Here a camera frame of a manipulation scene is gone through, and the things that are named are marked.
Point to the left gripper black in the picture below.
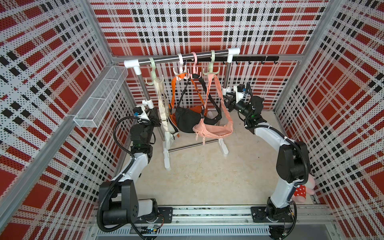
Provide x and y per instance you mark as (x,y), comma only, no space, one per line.
(153,119)

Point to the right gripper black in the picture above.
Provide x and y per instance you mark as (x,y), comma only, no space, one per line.
(231,101)

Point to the orange fanny pack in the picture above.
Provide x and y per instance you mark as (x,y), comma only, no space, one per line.
(174,93)

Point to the black fanny pack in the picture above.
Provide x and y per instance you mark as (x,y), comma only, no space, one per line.
(189,118)

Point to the pink fanny pack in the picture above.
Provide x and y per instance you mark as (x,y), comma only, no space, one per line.
(212,131)

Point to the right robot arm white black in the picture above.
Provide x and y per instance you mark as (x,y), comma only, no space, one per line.
(293,166)

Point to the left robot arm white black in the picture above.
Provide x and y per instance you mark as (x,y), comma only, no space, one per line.
(118,201)

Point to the light green hook right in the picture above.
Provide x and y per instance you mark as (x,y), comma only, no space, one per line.
(211,65)

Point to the light green hook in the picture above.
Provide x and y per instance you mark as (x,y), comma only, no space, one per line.
(211,65)
(153,72)

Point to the light green hook left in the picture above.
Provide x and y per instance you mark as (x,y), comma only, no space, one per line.
(153,72)

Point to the pink hook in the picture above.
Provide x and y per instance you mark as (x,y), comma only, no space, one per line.
(195,73)

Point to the white hook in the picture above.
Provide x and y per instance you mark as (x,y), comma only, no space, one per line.
(182,72)

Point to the cream fanny pack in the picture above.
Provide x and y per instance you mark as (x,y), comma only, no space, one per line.
(169,127)

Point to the garment rack steel white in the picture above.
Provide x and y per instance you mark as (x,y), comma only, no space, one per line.
(135,63)

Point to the pink plush toy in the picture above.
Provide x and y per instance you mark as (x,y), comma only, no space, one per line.
(300,195)

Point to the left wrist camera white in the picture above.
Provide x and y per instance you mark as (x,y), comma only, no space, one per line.
(140,112)

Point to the black wall hook rail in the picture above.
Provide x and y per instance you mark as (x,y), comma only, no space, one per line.
(261,59)

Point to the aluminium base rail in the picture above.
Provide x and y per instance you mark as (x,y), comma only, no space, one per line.
(245,222)

